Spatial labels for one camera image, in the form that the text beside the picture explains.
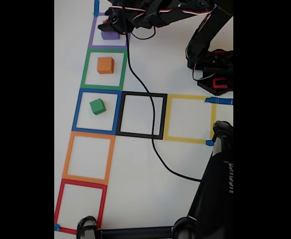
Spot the blue square frame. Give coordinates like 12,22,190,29
72,88,123,135

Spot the orange cube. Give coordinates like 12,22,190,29
97,56,114,75

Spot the red square frame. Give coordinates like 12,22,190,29
54,178,108,235

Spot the red table clamp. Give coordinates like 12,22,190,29
212,78,228,90

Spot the large purple cube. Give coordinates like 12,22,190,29
101,30,121,40

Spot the black camera tripod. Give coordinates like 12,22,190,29
76,120,234,239

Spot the green cube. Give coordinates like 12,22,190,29
90,98,106,116

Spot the black camera cable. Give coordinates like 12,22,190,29
122,0,206,182

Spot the green square frame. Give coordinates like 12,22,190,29
80,49,128,91

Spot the orange square frame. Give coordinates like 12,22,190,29
62,131,116,185

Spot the yellow square frame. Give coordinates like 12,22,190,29
163,94,217,144

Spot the black square frame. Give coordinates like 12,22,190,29
115,91,168,140

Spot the purple square frame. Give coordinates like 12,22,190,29
88,12,131,50

